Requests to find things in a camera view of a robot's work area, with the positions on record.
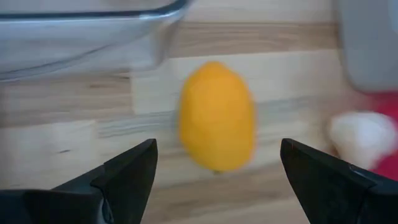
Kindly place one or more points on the white toy garlic bulb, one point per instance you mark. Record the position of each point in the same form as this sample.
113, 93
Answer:
360, 137

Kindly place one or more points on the yellow toy lemon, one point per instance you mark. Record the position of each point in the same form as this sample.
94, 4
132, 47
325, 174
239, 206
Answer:
217, 118

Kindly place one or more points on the red plastic basket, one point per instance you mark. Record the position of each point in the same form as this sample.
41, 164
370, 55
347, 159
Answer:
388, 104

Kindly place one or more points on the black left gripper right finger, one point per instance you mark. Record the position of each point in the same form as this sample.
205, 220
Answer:
329, 193

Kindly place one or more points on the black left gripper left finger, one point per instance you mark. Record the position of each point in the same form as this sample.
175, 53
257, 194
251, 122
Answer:
124, 186

